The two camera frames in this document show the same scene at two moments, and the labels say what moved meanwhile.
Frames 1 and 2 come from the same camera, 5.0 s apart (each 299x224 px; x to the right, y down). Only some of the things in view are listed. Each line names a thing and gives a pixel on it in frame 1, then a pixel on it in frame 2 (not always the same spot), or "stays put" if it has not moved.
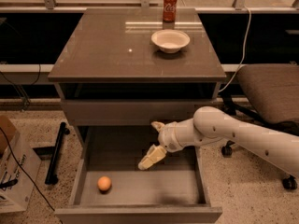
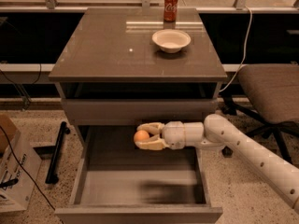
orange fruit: [104, 183] → [141, 135]
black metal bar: [51, 176] stays put
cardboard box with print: [16, 187] stays put
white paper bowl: [170, 40] stays put
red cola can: [169, 7] stays put
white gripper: [167, 136] → [174, 134]
